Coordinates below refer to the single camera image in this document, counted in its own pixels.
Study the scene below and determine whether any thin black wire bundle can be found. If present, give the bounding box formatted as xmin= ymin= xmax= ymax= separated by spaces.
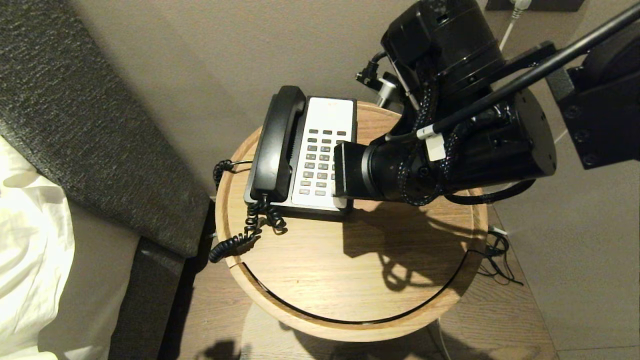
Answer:
xmin=474 ymin=227 xmax=525 ymax=287

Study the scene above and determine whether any grey fabric headboard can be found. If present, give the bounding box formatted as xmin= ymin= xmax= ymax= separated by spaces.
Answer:
xmin=0 ymin=0 xmax=212 ymax=259

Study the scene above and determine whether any white bedding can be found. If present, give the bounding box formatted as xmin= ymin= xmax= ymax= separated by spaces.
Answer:
xmin=0 ymin=134 xmax=77 ymax=360

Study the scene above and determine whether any black cable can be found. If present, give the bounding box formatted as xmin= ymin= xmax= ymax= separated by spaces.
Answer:
xmin=416 ymin=2 xmax=640 ymax=142
xmin=444 ymin=178 xmax=537 ymax=206

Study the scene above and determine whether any black phone handset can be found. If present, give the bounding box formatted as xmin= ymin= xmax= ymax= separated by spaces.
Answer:
xmin=248 ymin=85 xmax=307 ymax=204

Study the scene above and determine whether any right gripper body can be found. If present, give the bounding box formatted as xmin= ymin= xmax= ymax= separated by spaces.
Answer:
xmin=333 ymin=89 xmax=557 ymax=207

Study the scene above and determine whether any round wooden side table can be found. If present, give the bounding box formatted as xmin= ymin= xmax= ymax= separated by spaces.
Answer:
xmin=215 ymin=101 xmax=490 ymax=360

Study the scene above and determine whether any black coiled phone cord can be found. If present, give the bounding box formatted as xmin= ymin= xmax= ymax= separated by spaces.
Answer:
xmin=208 ymin=158 xmax=289 ymax=264

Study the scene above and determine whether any black and white desk telephone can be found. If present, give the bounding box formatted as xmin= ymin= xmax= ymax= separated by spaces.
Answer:
xmin=243 ymin=95 xmax=359 ymax=219

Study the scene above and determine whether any white cable with plug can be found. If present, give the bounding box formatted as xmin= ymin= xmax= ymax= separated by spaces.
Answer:
xmin=498 ymin=0 xmax=532 ymax=52

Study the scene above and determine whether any dark bed frame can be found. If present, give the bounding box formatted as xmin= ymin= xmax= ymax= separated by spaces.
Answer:
xmin=107 ymin=237 xmax=187 ymax=360

